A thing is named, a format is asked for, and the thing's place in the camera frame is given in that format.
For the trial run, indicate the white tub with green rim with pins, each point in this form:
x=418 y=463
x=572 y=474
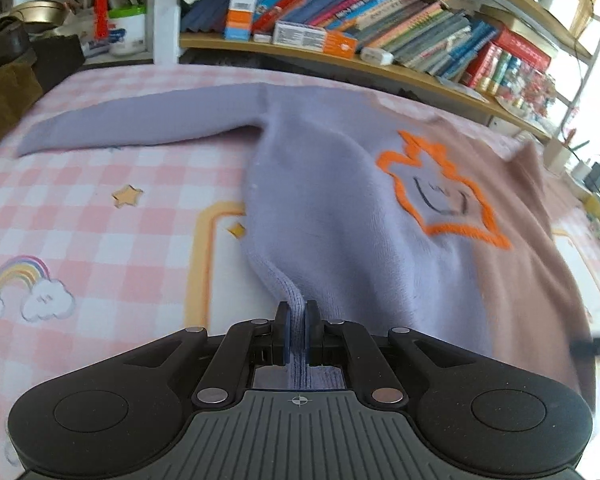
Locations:
x=127 y=32

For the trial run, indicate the purple and pink sweater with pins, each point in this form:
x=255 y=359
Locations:
x=330 y=185

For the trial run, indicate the gold metal bowl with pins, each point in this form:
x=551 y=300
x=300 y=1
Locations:
x=37 y=12

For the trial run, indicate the dark brown clothing pile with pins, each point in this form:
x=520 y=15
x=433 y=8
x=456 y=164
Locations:
x=5 y=90

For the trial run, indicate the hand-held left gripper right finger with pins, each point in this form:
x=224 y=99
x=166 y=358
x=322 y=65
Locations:
x=310 y=334

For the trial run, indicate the beige pen holder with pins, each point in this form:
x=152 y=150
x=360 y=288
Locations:
x=557 y=157

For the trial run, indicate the white shelf post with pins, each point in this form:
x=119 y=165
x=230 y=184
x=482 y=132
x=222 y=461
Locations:
x=167 y=10

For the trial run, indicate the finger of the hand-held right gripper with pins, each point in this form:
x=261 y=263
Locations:
x=592 y=348

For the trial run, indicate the white power adapter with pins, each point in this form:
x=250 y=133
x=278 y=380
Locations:
x=581 y=171

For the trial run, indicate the row of colourful books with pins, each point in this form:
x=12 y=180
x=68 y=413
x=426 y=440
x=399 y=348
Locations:
x=380 y=10

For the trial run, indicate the upright white orange box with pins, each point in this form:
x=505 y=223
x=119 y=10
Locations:
x=242 y=0

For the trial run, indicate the white charger plug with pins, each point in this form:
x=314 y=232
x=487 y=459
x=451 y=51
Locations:
x=377 y=56

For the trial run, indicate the wooden bookshelf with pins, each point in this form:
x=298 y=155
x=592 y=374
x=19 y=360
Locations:
x=280 y=50

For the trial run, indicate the black power adapter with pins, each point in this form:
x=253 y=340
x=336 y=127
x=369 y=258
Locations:
x=598 y=175

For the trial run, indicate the colourful ornament cluster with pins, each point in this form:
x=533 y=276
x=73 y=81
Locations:
x=530 y=92

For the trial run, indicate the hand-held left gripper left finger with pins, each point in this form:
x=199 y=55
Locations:
x=281 y=334

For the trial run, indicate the flat white orange box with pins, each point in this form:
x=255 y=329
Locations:
x=300 y=35

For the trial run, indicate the red bottle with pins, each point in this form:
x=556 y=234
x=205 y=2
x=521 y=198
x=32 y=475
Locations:
x=101 y=10

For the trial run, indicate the pink checkered printed mat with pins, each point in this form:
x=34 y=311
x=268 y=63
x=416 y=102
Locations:
x=105 y=220

